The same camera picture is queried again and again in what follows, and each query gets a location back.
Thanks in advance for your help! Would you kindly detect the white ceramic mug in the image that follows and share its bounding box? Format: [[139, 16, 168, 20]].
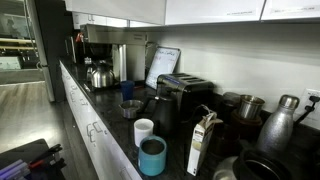
[[133, 117, 155, 148]]

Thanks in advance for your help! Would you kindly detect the steel four-slot toaster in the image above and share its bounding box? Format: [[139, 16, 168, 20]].
[[155, 71, 216, 122]]

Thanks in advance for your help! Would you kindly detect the white cabinet door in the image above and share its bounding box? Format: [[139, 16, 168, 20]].
[[106, 16, 130, 29], [64, 0, 167, 26], [90, 13, 109, 28], [164, 0, 267, 26], [260, 0, 320, 22], [71, 11, 92, 30]]

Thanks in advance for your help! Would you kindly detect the black cart table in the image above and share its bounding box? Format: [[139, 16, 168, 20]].
[[0, 137, 68, 180]]

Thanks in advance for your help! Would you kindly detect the white wall outlet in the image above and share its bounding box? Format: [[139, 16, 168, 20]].
[[300, 87, 320, 117]]

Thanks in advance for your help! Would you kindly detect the steel drawer handle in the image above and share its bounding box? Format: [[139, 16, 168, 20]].
[[92, 120, 104, 134]]

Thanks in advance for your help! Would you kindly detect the silver steel water bottle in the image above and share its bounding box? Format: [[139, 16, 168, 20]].
[[254, 93, 301, 155]]

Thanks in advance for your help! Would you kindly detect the black round pot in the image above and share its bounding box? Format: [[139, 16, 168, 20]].
[[232, 147, 295, 180]]

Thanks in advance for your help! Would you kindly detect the dark tall refrigerator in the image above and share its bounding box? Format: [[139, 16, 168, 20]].
[[25, 0, 76, 103]]

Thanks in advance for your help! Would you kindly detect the steel lower door handle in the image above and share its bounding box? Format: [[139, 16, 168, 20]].
[[85, 122, 94, 139], [119, 166, 133, 180], [88, 128, 98, 145]]

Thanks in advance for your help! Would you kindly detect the black plug with cable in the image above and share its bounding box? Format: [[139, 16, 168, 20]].
[[293, 94, 320, 127]]

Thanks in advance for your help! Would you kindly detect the brown grinder base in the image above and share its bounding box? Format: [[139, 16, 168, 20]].
[[229, 109, 265, 142]]

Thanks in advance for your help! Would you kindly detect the steel grinder cup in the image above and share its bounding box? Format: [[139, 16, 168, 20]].
[[237, 94, 267, 121]]

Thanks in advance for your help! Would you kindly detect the black coffee machine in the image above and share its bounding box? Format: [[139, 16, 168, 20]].
[[75, 23, 149, 89]]

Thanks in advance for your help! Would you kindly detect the teal ceramic mug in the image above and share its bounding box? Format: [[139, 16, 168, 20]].
[[137, 134, 168, 177]]

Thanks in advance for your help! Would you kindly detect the blue plastic cup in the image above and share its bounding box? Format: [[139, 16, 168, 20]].
[[120, 79, 136, 102]]

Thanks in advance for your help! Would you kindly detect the black gooseneck kettle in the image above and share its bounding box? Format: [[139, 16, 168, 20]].
[[143, 93, 180, 136]]

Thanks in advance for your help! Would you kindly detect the white milk carton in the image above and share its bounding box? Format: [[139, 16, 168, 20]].
[[185, 111, 224, 177]]

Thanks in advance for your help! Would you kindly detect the dark round container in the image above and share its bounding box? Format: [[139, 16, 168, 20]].
[[209, 123, 242, 158]]

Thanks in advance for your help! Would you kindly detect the small steel strainer bowl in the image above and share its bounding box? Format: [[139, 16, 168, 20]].
[[118, 98, 146, 120]]

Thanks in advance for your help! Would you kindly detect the purple marker box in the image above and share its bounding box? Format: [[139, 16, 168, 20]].
[[0, 158, 33, 180]]

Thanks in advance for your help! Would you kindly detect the small framed whiteboard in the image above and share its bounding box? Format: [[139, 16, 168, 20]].
[[144, 45, 182, 91]]

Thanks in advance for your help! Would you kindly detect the black and red marker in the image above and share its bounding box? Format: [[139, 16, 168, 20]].
[[28, 143, 64, 168], [33, 157, 68, 176]]

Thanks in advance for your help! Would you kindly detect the steel coffee carafe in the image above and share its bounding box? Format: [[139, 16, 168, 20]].
[[85, 59, 116, 90]]

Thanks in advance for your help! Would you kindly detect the black lidded jar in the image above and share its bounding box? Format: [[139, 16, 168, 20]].
[[217, 91, 242, 118]]

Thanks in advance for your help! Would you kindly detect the black brew basket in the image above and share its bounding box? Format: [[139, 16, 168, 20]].
[[83, 43, 114, 63]]

